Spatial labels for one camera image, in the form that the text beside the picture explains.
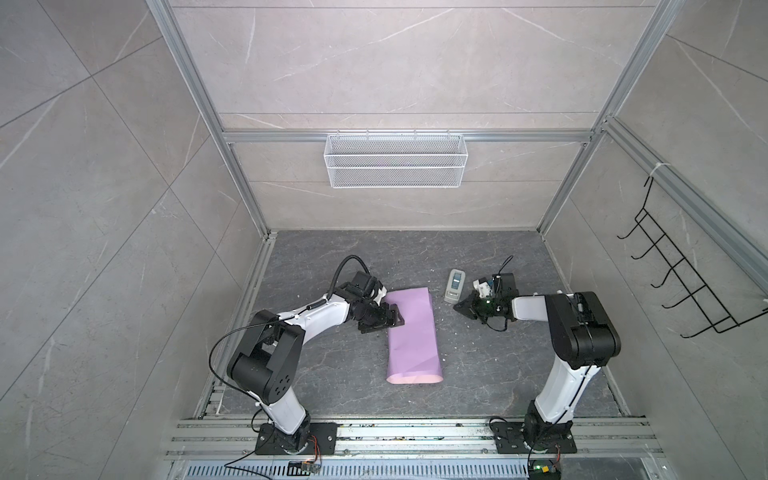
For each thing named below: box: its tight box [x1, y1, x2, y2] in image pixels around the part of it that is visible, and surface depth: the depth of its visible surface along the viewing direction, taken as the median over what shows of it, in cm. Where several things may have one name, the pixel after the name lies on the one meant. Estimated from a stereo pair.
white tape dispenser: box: [444, 269, 466, 304], surface depth 101 cm
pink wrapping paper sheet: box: [385, 287, 444, 385], surface depth 85 cm
